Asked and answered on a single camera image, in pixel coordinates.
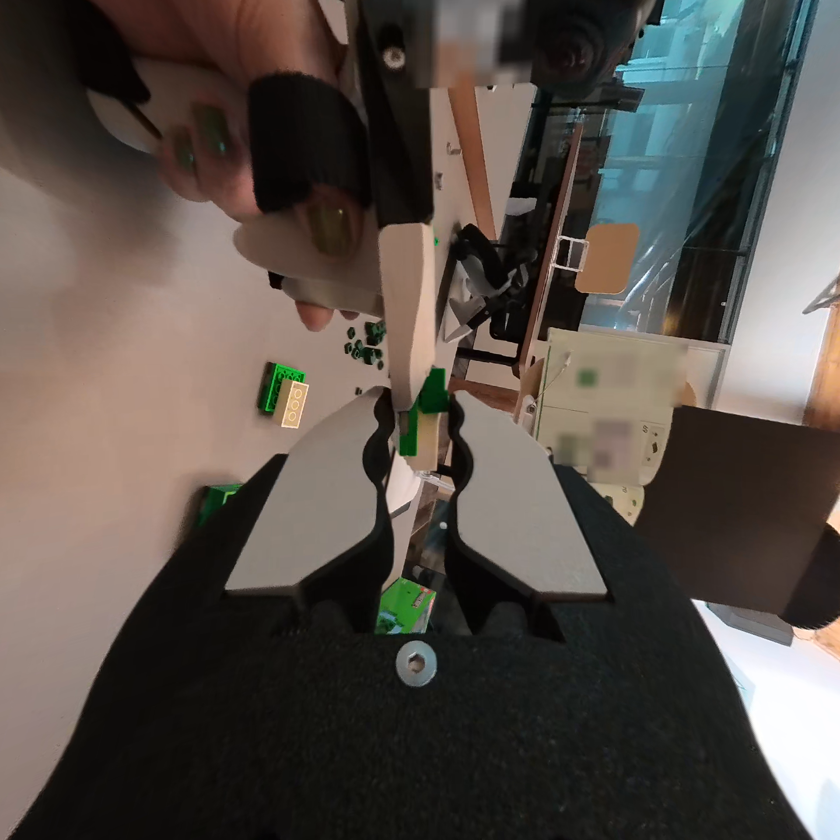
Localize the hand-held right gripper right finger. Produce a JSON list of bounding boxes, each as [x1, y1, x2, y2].
[[445, 390, 610, 603]]

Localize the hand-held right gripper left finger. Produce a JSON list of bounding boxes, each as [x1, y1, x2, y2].
[[223, 386, 396, 608]]

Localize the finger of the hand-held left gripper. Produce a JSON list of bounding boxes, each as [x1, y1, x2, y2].
[[377, 222, 439, 411]]

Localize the green lego assembly white brick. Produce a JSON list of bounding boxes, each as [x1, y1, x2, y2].
[[397, 367, 452, 475]]

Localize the scattered dark green lego pieces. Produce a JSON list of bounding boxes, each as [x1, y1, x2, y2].
[[343, 317, 389, 366]]

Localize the green lego box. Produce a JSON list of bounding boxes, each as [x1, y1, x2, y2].
[[377, 577, 437, 636]]

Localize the open lego instruction booklet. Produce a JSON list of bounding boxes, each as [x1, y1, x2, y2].
[[535, 327, 690, 526]]

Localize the person's left hand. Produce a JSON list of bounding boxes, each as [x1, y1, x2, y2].
[[79, 0, 368, 334]]

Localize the spare hand-held gripper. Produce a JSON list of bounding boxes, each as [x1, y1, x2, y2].
[[436, 223, 536, 345]]

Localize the book stand with white base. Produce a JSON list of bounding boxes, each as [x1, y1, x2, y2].
[[384, 354, 698, 526]]

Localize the tan rounded board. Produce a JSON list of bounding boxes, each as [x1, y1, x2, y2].
[[574, 223, 641, 296]]

